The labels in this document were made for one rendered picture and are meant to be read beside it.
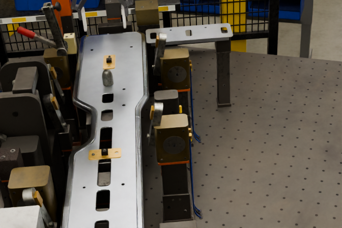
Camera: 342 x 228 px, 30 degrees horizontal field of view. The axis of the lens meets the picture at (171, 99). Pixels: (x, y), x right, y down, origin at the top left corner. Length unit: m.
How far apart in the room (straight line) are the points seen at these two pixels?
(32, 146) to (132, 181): 0.26
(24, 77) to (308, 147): 0.97
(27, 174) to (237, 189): 0.72
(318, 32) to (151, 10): 2.23
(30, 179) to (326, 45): 2.93
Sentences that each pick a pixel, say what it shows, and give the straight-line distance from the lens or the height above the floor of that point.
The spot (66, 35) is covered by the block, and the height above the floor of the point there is 1.07.
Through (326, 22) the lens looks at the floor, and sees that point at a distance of 4.43.
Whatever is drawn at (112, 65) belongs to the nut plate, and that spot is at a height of 1.00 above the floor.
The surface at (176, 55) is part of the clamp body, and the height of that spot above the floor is 1.05.
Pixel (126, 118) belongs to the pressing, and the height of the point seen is 1.00.
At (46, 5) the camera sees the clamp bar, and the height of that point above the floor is 1.21.
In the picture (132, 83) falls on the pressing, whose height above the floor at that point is 1.00.
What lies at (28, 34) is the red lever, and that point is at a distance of 2.00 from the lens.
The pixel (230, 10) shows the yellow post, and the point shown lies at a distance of 2.63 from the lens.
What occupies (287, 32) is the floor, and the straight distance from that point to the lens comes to 4.28.
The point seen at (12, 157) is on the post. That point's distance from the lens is 1.54.
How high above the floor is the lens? 2.02
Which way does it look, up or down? 34 degrees down
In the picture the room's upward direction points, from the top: 4 degrees counter-clockwise
